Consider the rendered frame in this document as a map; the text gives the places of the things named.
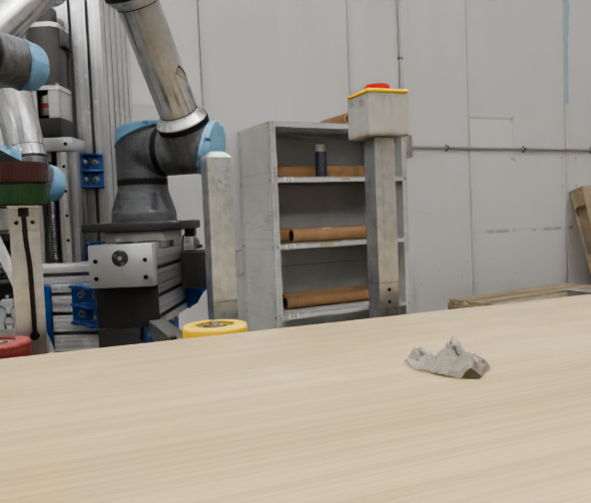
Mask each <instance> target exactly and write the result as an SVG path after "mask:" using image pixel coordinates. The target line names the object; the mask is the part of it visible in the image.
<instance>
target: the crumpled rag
mask: <svg viewBox="0 0 591 503"><path fill-rule="evenodd" d="M406 360H408V362H409V363H410V364H411V367H412V369H425V370H428V371H429V369H430V371H431V372H434V373H435V372H436V371H437V372H438V374H445V375H446V376H448V375H451V376H452V377H453V376H454V377H455V378H461V377H462V375H463V374H464V372H465V371H466V370H467V369H468V368H472V369H473V370H474V371H476V372H477V373H478V374H480V375H481V376H483V375H482V374H484V373H483V372H484V370H487V369H486V368H488V369H489V368H490V367H489V366H490V365H489V364H488V362H487V361H486V360H485V359H484V358H483V357H481V356H479V355H478V354H476V353H475V352H474V353H473V354H472V355H471V354H470V352H468V351H465V350H464V349H463V347H462V345H461V343H460V341H458V340H457V338H456V337H455V336H454V335H453V336H452V337H451V338H450V341H448V340H447V341H446V344H445V347H444V348H443V349H441V350H440V351H438V353H437V355H434V354H433V353H432V352H431V351H430V352H426V351H425V349H424V348H423V347H414V348H413V349H412V351H411V354H410V355H409V356H408V358H407V359H406Z"/></svg>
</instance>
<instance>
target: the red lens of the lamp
mask: <svg viewBox="0 0 591 503"><path fill-rule="evenodd" d="M4 182H46V183H47V184H48V183H49V177H48V164H45V163H35V162H8V163H0V183H4Z"/></svg>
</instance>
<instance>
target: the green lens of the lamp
mask: <svg viewBox="0 0 591 503"><path fill-rule="evenodd" d="M6 204H50V193H49V185H41V184H15V185H0V205H6Z"/></svg>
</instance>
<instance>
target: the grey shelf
mask: <svg viewBox="0 0 591 503"><path fill-rule="evenodd" d="M238 144H239V167H240V189H241V211H242V233H243V255H244V277H245V299H246V321H247V325H248V331H257V330H266V329H275V328H284V327H294V326H303V325H312V324H321V323H330V322H339V321H348V320H357V319H366V318H369V300H362V301H354V302H345V303H337V304H328V305H320V306H312V307H303V308H295V309H284V307H283V292H293V291H304V290H314V289H325V288H335V287H345V286H354V285H364V277H365V285H367V284H368V267H367V239H359V240H342V241H326V242H309V243H281V235H280V229H293V228H314V227H335V226H355V225H362V220H363V224H364V225H366V210H365V181H364V177H278V166H315V145H321V144H323V145H325V151H326V165H327V166H360V164H361V165H362V166H364V153H363V141H360V147H359V141H350V140H349V138H348V124H336V123H309V122H282V121H267V122H265V123H262V124H259V125H257V126H254V127H251V128H248V129H245V130H243V131H240V132H238ZM394 151H395V155H394V159H395V190H396V221H397V252H398V282H399V313H400V315H403V314H411V288H410V256H409V225H408V193H407V161H406V137H402V138H398V139H395V144H394ZM361 192H362V203H361ZM277 232H278V233H277ZM363 249H364V260H363ZM365 311H366V317H365Z"/></svg>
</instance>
